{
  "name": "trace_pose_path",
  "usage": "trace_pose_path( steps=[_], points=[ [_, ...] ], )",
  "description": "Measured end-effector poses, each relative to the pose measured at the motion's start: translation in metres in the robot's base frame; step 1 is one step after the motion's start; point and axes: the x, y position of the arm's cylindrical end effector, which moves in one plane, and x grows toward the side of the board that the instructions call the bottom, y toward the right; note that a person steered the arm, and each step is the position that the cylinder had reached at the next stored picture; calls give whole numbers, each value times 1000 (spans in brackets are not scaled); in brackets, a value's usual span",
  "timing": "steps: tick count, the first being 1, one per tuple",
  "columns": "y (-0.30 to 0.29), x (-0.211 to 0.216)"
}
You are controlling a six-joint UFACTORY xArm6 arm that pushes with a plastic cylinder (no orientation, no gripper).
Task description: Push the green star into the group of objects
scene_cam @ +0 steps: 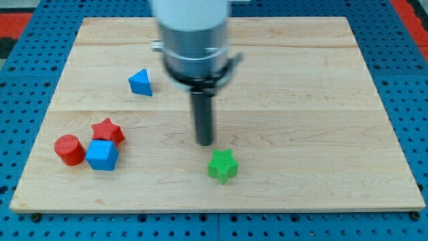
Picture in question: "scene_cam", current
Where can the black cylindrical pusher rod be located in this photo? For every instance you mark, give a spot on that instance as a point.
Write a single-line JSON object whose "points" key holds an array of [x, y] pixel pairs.
{"points": [[203, 118]]}

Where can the green star block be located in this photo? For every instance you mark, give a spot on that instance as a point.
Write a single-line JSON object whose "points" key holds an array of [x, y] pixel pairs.
{"points": [[222, 166]]}

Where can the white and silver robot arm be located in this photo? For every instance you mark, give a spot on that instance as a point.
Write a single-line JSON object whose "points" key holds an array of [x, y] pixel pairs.
{"points": [[194, 43]]}

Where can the red star block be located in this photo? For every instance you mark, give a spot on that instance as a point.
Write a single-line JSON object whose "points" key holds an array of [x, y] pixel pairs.
{"points": [[107, 131]]}

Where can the blue triangular block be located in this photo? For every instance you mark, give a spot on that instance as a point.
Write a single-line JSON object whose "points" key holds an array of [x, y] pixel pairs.
{"points": [[139, 83]]}

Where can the light wooden board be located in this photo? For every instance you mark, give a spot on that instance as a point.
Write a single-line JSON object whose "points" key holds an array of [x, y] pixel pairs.
{"points": [[302, 116]]}

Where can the blue cube block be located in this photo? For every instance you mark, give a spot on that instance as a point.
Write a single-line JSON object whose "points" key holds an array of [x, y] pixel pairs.
{"points": [[102, 155]]}

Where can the red cylinder block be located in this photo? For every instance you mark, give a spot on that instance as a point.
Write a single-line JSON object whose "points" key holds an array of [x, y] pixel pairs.
{"points": [[70, 150]]}

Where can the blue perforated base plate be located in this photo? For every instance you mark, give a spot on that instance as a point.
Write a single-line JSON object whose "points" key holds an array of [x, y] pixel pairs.
{"points": [[31, 71]]}

